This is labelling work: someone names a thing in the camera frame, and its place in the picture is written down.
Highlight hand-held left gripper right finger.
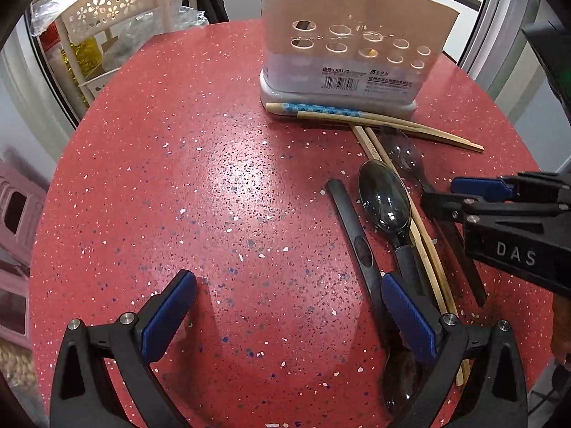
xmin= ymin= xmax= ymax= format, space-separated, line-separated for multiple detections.
xmin=381 ymin=273 xmax=531 ymax=428

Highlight clear plastic bags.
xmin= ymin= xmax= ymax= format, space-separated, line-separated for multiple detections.
xmin=177 ymin=4 xmax=209 ymax=33

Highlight beige plastic utensil holder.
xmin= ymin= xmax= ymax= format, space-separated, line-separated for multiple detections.
xmin=259 ymin=0 xmax=460 ymax=122

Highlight pink plastic stool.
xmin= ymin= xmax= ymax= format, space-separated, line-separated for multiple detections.
xmin=0 ymin=160 xmax=50 ymax=353

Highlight dark translucent plastic spoon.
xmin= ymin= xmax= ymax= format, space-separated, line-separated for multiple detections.
xmin=359 ymin=159 xmax=435 ymax=308
xmin=379 ymin=125 xmax=488 ymax=307
xmin=327 ymin=179 xmax=431 ymax=416

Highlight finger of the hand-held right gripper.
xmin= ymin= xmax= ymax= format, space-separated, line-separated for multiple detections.
xmin=450 ymin=172 xmax=560 ymax=203
xmin=421 ymin=192 xmax=569 ymax=233

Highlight bamboo chopstick with printed marks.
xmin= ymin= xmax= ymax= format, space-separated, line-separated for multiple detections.
xmin=350 ymin=125 xmax=449 ymax=315

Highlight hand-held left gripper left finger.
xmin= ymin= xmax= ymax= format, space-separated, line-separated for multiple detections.
xmin=49 ymin=270 xmax=199 ymax=428

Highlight blue patterned bamboo chopstick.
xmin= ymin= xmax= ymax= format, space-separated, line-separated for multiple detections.
xmin=266 ymin=102 xmax=429 ymax=131

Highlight grey sliding door frame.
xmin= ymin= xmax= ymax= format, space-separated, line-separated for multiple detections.
xmin=459 ymin=0 xmax=542 ymax=101

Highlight plain bamboo chopstick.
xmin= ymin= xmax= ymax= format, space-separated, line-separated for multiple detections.
xmin=297 ymin=111 xmax=485 ymax=152
xmin=363 ymin=126 xmax=469 ymax=386

